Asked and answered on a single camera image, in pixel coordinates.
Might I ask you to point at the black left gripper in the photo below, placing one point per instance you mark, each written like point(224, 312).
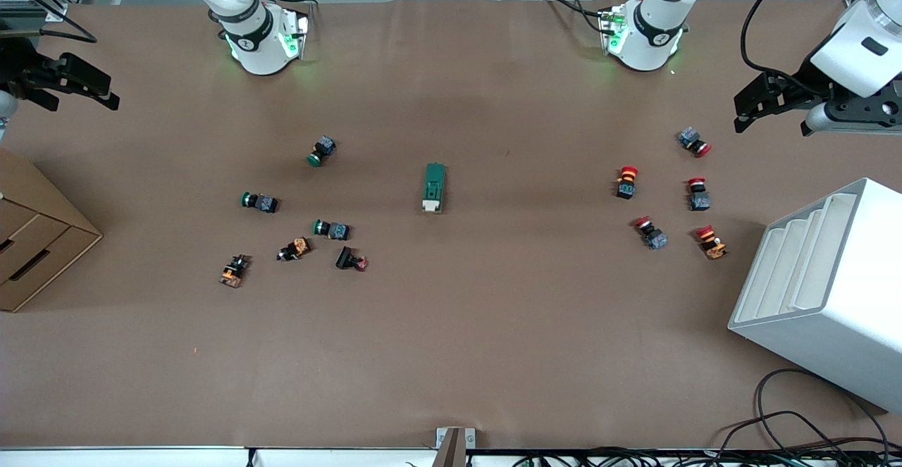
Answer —
point(800, 84)

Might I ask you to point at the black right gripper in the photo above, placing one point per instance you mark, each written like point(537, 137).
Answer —
point(20, 67)

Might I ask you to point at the green load switch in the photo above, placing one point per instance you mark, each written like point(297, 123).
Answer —
point(433, 185)

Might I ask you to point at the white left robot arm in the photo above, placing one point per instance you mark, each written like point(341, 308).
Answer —
point(652, 44)

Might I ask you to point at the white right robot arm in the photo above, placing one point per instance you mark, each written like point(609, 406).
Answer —
point(257, 51)

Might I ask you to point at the red mushroom button blue block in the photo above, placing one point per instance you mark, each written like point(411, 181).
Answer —
point(699, 201)
point(655, 238)
point(690, 137)

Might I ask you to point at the red mushroom button orange collar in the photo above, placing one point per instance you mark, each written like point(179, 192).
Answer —
point(713, 245)
point(626, 187)

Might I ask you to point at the cardboard drawer box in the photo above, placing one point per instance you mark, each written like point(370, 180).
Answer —
point(35, 241)

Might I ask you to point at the white slotted storage rack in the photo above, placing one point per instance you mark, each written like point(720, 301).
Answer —
point(845, 312)

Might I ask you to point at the brown table cover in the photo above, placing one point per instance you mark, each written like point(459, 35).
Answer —
point(493, 326)

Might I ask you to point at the green push button switch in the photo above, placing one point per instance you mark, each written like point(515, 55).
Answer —
point(264, 203)
point(323, 148)
point(337, 230)

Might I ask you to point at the orange black selector switch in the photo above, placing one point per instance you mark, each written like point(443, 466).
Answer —
point(296, 248)
point(232, 273)

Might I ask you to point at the black switch with red terminals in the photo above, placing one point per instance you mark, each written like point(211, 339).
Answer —
point(347, 258)

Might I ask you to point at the metal table edge bracket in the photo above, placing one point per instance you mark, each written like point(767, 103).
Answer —
point(454, 446)

